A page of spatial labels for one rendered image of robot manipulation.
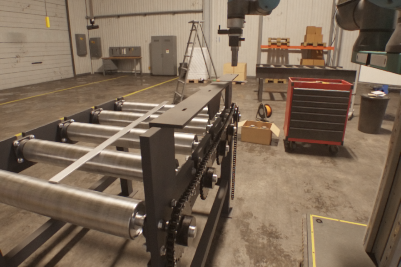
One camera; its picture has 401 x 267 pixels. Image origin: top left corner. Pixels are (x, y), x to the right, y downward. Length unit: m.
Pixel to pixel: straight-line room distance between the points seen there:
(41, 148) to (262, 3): 1.21
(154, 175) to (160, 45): 11.08
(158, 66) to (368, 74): 8.80
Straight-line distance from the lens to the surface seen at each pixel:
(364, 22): 1.34
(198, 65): 9.29
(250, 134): 3.54
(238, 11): 1.26
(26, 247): 1.69
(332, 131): 3.37
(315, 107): 3.23
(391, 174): 1.40
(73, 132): 1.56
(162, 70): 11.61
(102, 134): 1.43
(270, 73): 6.13
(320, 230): 1.67
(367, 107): 4.63
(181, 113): 0.67
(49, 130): 1.60
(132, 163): 1.01
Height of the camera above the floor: 1.35
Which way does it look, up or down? 16 degrees down
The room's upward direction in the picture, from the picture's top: straight up
